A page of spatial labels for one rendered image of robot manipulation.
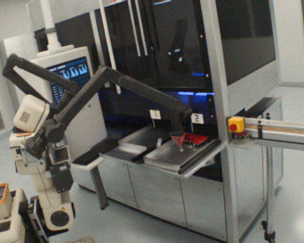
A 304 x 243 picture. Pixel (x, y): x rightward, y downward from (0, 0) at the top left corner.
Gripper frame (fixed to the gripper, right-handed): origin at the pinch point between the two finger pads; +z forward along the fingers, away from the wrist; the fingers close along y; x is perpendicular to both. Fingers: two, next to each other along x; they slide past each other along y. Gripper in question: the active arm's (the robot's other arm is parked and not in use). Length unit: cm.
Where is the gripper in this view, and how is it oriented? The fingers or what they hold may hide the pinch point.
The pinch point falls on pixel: (180, 144)
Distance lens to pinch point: 170.8
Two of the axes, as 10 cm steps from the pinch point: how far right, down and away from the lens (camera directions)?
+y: 4.5, -3.7, 8.1
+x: -8.7, 0.1, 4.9
